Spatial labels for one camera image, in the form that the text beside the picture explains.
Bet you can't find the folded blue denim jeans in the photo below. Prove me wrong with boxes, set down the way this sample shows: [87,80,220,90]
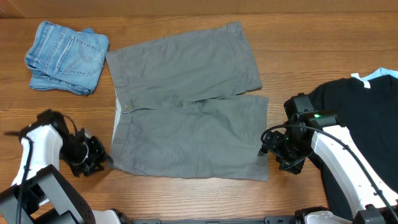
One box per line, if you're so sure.
[24,21,109,95]

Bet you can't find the light blue garment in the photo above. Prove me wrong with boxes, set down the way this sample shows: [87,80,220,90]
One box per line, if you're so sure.
[361,67,398,81]

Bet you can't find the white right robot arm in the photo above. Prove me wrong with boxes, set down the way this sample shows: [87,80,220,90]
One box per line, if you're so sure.
[258,93,397,223]

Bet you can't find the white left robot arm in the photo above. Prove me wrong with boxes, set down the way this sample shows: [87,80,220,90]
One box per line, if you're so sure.
[1,110,130,224]

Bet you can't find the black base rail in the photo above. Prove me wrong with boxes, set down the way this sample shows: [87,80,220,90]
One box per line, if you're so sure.
[130,215,296,224]

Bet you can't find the grey shorts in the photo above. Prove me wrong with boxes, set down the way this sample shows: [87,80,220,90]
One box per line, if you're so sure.
[106,22,269,181]

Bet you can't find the black t-shirt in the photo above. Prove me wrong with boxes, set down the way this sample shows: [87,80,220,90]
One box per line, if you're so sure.
[307,74,398,220]

